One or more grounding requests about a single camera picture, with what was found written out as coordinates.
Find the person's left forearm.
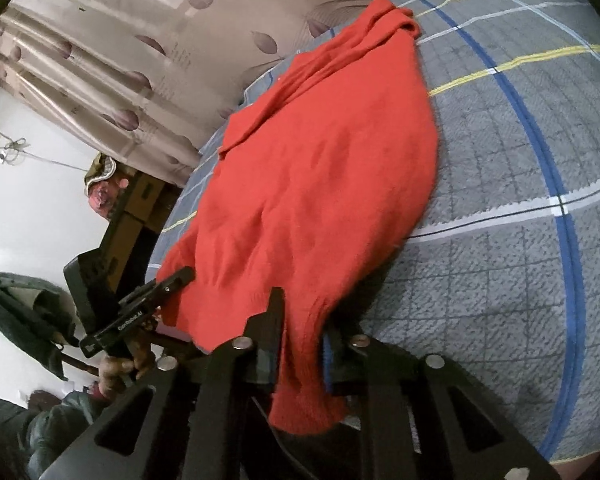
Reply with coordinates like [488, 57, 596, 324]
[0, 387, 108, 480]

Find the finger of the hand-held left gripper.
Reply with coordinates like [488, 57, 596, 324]
[117, 266, 196, 313]

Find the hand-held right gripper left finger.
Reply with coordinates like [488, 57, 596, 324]
[42, 287, 286, 480]

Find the red knit sweater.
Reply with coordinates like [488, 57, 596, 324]
[157, 0, 441, 435]

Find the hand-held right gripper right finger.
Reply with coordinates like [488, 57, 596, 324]
[322, 317, 563, 480]

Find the beige leaf print curtain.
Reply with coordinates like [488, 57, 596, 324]
[0, 0, 461, 186]

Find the grey plaid bed sheet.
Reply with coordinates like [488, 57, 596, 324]
[147, 0, 600, 463]

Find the dark hanging jacket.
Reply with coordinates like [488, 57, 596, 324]
[0, 271, 81, 381]

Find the stack of brown boxes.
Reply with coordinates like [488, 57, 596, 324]
[107, 172, 183, 271]

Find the thin wall wire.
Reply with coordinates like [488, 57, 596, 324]
[0, 130, 88, 173]

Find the red patterned bag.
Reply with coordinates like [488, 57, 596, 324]
[84, 154, 131, 221]

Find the person's left hand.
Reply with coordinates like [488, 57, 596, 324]
[97, 330, 157, 392]

